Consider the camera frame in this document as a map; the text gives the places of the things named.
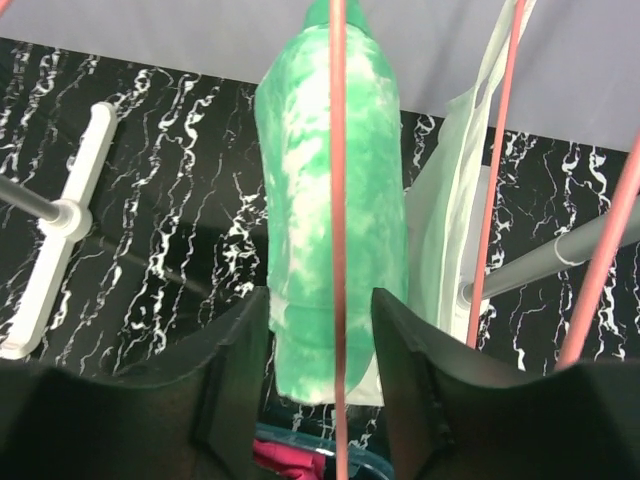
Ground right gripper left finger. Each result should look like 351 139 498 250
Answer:
1 287 269 479

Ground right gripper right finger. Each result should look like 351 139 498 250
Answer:
371 288 639 479

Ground magenta pink trousers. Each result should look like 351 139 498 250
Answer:
253 439 326 480

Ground pink wire hanger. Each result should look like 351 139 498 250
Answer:
328 0 349 480
464 1 639 370

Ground green white tie-dye trousers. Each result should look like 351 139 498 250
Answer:
254 1 409 406

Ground blue transparent plastic bin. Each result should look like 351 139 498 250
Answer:
255 423 395 480

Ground black marble pattern mat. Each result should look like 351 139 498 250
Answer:
0 37 640 451

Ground white grey clothes rack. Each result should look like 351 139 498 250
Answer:
1 102 639 360

